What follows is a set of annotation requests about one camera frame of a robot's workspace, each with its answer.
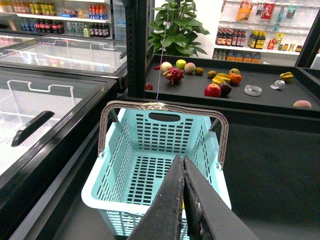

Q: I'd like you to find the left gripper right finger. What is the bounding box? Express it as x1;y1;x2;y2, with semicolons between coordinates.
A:
183;155;258;240

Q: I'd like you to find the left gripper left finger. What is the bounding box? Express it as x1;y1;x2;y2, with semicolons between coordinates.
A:
127;155;185;240

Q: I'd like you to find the light blue plastic basket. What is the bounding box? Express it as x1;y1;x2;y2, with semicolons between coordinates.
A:
81;101;231;237

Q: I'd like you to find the red green mango back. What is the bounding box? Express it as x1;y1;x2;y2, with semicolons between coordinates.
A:
228;68;240;75

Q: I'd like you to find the red apple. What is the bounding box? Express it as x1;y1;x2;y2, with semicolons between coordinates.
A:
204;83;222;98

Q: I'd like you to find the dark purple plum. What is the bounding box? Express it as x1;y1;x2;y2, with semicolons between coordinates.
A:
219;82;232;97

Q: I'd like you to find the small red fruit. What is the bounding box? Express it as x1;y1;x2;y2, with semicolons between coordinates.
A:
145;82;153;91

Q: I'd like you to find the yellow star fruit centre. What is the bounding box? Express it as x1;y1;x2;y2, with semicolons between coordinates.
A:
212;73;231;85

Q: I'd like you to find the yellow star fruit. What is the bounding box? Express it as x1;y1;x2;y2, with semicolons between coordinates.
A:
280;72;294;83
212;73;231;85

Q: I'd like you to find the orange persimmon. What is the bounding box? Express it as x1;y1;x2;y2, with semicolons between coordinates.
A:
229;73;243;85

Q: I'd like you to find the brown kiwi right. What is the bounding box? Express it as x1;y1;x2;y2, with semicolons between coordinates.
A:
207;70;217;79

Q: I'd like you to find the brown kiwi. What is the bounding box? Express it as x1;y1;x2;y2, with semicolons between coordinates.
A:
194;67;205;76
207;70;217;79

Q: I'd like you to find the brown kiwi left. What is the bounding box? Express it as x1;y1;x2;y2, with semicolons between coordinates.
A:
194;67;205;76

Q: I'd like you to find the pink dragon fruit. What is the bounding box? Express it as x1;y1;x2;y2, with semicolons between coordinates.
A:
162;67;184;85

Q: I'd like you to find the pale peach front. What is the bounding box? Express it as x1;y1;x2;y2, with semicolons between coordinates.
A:
293;100;312;109

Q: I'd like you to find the near chest freezer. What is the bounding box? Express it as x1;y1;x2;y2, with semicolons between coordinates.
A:
0;67;119;239

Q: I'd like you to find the chest freezer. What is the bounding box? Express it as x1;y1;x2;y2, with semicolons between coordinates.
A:
0;67;119;239
0;35;128;80

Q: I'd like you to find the pale round melon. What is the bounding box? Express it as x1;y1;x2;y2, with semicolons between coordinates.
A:
184;62;196;74

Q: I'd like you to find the white round fruit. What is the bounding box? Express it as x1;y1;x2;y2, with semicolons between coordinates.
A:
160;61;173;73

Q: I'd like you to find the green apple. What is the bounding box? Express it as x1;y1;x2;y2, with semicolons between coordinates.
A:
175;59;187;71

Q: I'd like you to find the yellow star fruit right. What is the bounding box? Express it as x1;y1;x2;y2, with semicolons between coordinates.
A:
280;72;294;83

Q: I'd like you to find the green potted plant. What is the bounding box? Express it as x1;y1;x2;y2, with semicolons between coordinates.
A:
147;0;210;57

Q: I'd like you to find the glass door fridge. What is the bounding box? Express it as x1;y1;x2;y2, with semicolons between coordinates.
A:
112;0;127;42

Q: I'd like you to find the clear tape ring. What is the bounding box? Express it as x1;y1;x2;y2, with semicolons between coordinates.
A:
244;84;263;97

